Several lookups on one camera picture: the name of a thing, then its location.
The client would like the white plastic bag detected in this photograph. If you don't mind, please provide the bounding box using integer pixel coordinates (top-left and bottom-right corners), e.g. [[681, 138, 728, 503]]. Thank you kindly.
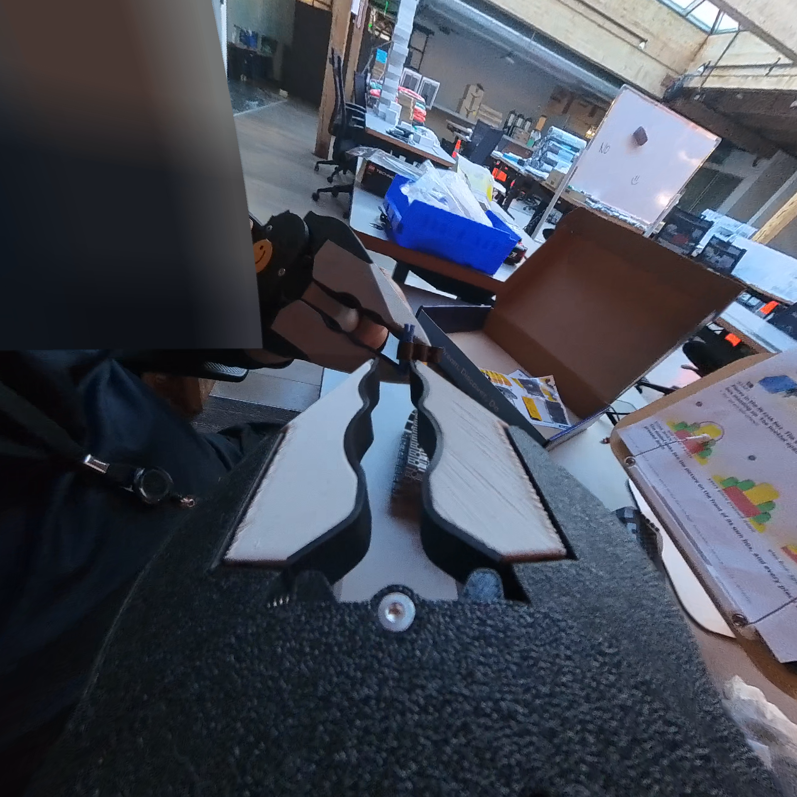
[[405, 156, 495, 227]]

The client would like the person's dark blue jacket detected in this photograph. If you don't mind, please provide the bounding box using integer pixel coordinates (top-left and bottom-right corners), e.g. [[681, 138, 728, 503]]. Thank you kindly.
[[0, 349, 290, 760]]

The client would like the black office chair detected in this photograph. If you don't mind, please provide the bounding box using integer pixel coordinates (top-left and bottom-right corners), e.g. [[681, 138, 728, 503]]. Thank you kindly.
[[312, 50, 376, 208]]

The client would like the open cardboard box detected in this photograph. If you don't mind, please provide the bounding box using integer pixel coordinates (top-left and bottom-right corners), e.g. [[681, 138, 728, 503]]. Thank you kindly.
[[486, 206, 746, 421]]

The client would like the crumpled white tissue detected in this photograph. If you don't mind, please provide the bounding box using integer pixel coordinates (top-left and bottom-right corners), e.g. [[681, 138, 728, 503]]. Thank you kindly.
[[723, 677, 797, 775]]

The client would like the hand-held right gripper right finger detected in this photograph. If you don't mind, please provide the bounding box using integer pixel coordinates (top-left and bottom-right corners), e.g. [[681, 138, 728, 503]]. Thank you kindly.
[[409, 364, 567, 586]]

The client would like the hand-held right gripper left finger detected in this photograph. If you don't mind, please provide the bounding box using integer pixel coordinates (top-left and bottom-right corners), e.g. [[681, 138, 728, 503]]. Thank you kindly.
[[225, 362, 382, 584]]

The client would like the instruction sheet board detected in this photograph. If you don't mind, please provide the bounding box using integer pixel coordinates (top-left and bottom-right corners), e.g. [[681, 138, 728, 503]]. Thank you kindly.
[[611, 349, 797, 663]]

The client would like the white whiteboard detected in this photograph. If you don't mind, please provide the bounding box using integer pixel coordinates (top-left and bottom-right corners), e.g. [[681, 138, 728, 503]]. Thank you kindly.
[[567, 88, 723, 232]]

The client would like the person's left hand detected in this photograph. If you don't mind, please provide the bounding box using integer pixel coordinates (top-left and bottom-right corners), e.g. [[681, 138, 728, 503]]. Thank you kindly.
[[352, 314, 389, 353]]

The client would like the grey desk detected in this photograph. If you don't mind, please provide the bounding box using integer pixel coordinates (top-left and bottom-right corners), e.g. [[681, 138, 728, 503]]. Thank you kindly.
[[212, 187, 797, 748]]

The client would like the wooden table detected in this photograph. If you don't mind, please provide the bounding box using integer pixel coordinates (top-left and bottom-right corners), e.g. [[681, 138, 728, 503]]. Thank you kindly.
[[349, 185, 544, 301]]

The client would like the navy box base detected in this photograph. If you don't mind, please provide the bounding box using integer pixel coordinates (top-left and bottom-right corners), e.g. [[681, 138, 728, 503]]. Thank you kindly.
[[416, 304, 582, 448]]

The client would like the metal strap buckle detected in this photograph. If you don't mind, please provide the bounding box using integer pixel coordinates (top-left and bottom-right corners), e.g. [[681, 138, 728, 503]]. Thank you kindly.
[[80, 452, 196, 508]]

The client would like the yellow grey toy bulldozer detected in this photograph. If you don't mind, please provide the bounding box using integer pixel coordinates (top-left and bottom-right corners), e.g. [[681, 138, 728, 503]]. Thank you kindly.
[[389, 324, 444, 499]]

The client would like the black shoulder strap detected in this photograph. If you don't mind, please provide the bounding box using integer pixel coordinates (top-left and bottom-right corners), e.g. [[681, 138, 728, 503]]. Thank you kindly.
[[0, 380, 140, 494]]

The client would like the blue plastic bin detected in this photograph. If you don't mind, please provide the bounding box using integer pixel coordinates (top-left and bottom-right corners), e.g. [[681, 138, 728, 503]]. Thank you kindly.
[[381, 172, 525, 276]]

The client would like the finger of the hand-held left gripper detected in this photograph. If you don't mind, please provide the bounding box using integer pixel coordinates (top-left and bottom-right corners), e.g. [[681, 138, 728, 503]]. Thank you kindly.
[[309, 243, 414, 347], [268, 297, 387, 372]]

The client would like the printed booklet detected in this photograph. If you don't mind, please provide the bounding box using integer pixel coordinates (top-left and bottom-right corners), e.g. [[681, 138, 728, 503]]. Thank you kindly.
[[482, 367, 575, 432]]

